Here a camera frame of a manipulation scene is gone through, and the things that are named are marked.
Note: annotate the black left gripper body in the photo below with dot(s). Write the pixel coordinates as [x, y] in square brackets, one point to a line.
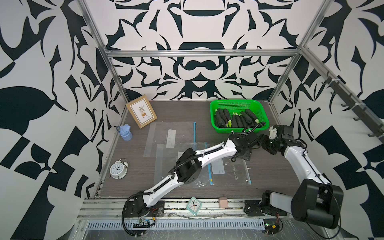
[247, 154]

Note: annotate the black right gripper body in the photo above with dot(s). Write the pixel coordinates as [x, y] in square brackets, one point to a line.
[268, 144]

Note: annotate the lifted clear zip-top bag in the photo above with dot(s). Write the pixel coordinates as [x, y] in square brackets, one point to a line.
[224, 173]

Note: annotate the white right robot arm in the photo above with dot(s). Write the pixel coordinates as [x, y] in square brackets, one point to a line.
[316, 201]

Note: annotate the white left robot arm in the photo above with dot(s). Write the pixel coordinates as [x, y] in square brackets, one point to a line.
[190, 164]

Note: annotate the near clear zip-top bag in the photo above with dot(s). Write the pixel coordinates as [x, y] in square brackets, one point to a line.
[166, 159]

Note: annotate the far clear zip-top bag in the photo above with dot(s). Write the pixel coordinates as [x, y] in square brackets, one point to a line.
[168, 135]

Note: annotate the green plastic basket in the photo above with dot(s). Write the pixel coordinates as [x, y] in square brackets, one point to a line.
[238, 120]

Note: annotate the small pink block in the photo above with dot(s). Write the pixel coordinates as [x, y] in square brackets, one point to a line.
[223, 203]

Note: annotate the mint square clock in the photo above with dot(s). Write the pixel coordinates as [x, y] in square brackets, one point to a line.
[194, 205]

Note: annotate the gold framed plant picture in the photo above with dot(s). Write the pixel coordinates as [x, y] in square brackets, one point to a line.
[142, 111]

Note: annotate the white twin-bell alarm clock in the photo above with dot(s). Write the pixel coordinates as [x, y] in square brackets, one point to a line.
[119, 169]

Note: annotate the small green circuit board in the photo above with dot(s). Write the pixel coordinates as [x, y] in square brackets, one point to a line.
[143, 223]

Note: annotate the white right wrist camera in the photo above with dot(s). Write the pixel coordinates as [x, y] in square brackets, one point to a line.
[273, 131]

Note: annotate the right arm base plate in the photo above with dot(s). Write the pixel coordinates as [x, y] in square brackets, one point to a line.
[254, 208]

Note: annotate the white perforated cable duct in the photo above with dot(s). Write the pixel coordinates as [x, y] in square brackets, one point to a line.
[184, 224]

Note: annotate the black wall hook rail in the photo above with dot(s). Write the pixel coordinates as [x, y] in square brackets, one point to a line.
[352, 102]

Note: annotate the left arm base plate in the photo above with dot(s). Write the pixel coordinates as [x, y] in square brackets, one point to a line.
[137, 208]

